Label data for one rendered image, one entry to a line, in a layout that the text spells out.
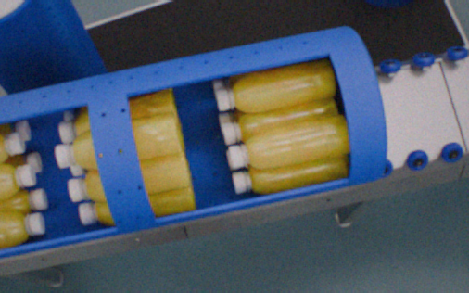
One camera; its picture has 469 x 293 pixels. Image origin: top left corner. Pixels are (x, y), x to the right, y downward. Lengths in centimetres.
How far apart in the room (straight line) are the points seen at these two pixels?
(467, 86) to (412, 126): 15
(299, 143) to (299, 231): 115
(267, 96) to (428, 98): 42
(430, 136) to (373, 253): 94
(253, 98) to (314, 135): 12
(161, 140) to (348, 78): 32
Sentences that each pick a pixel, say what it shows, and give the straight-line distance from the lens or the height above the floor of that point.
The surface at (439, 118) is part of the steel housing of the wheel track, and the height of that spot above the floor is 93.
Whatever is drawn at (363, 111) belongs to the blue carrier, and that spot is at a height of 122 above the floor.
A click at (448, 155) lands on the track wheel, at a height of 97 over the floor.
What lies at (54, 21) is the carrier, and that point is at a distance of 160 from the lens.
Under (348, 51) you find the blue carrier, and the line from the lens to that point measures 115.
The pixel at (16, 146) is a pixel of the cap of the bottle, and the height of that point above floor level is 113.
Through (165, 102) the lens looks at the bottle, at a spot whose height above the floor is 115.
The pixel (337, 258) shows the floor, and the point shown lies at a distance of 230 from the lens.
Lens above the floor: 227
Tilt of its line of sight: 75 degrees down
